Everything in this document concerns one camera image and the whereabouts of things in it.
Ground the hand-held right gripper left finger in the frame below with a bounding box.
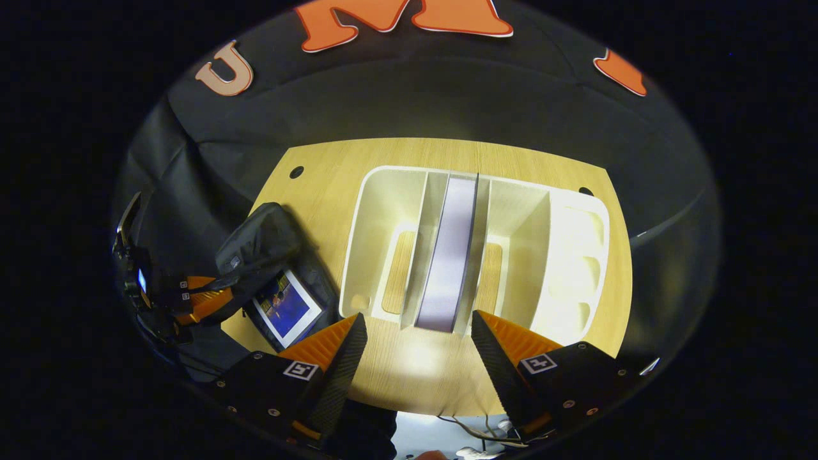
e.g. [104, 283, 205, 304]
[214, 312, 369, 445]

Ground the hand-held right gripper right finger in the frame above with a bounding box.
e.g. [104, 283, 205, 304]
[471, 309, 643, 441]

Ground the black schoolbag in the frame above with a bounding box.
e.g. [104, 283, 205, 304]
[214, 202, 343, 352]

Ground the blue book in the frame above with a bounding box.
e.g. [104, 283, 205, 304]
[252, 270, 323, 349]

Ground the white book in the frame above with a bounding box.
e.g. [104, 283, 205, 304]
[414, 174, 480, 333]

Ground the white bookshelf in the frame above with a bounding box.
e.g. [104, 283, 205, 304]
[339, 165, 611, 349]

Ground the person's leg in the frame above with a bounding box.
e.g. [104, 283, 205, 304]
[329, 399, 398, 460]

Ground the grey floor cable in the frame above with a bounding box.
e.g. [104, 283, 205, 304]
[438, 414, 531, 448]

